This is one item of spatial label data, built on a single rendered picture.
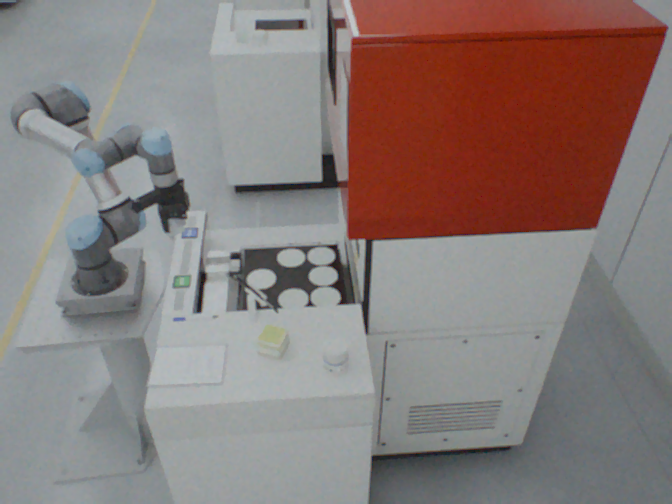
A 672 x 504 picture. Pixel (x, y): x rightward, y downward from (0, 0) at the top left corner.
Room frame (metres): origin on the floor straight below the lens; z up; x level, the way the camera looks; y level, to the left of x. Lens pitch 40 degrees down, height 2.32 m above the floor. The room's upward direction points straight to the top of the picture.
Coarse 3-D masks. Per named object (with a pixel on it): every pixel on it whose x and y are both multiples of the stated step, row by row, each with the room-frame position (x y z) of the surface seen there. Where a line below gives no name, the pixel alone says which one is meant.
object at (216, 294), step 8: (208, 264) 1.64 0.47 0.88; (224, 264) 1.65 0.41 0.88; (208, 280) 1.56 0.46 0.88; (216, 280) 1.56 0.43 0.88; (224, 280) 1.56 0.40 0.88; (208, 288) 1.52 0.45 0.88; (216, 288) 1.52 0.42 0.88; (224, 288) 1.52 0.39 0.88; (208, 296) 1.48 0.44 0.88; (216, 296) 1.48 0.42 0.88; (224, 296) 1.48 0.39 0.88; (208, 304) 1.44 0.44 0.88; (216, 304) 1.44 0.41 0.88; (224, 304) 1.44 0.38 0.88; (208, 312) 1.40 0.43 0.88
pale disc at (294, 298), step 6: (294, 288) 1.50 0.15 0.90; (282, 294) 1.47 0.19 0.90; (288, 294) 1.47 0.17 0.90; (294, 294) 1.47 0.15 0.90; (300, 294) 1.47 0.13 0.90; (306, 294) 1.47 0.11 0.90; (282, 300) 1.44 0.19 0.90; (288, 300) 1.44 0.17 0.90; (294, 300) 1.44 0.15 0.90; (300, 300) 1.44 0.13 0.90; (306, 300) 1.44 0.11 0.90; (282, 306) 1.41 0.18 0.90; (288, 306) 1.41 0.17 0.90; (294, 306) 1.41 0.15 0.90; (300, 306) 1.41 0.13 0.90
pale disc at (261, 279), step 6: (258, 270) 1.59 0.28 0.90; (264, 270) 1.59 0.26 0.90; (252, 276) 1.56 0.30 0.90; (258, 276) 1.56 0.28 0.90; (264, 276) 1.56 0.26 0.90; (270, 276) 1.56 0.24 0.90; (252, 282) 1.53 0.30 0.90; (258, 282) 1.53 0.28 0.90; (264, 282) 1.53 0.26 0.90; (270, 282) 1.53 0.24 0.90; (258, 288) 1.50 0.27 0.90; (264, 288) 1.50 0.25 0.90
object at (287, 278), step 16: (256, 256) 1.67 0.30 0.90; (272, 256) 1.67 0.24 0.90; (336, 256) 1.67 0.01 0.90; (288, 272) 1.58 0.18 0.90; (304, 272) 1.58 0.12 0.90; (272, 288) 1.50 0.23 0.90; (288, 288) 1.50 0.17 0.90; (304, 288) 1.50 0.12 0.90; (336, 288) 1.50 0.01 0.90; (256, 304) 1.42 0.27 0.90; (272, 304) 1.42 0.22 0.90
